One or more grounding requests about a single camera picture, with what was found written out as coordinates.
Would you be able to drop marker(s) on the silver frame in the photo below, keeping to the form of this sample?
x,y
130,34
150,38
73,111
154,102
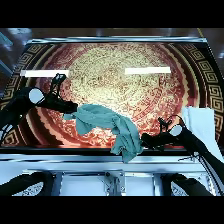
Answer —
x,y
87,166

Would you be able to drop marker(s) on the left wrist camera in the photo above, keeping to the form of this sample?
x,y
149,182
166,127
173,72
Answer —
x,y
57,82

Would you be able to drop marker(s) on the teal shirt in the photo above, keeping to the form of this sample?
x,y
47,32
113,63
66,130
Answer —
x,y
100,117

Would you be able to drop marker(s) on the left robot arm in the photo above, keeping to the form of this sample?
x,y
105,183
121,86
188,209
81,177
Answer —
x,y
16,107

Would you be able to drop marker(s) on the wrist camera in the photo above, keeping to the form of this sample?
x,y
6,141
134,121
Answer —
x,y
164,124
57,82

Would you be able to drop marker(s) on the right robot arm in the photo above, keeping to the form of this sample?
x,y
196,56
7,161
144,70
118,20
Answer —
x,y
200,147

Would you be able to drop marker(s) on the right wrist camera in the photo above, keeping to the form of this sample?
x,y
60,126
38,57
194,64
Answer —
x,y
164,124

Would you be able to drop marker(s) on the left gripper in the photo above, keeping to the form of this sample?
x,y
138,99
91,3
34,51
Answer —
x,y
62,105

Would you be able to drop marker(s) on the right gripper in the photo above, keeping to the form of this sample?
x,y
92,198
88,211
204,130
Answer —
x,y
155,140

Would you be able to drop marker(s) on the white garment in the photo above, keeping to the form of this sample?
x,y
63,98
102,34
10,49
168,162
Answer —
x,y
200,126

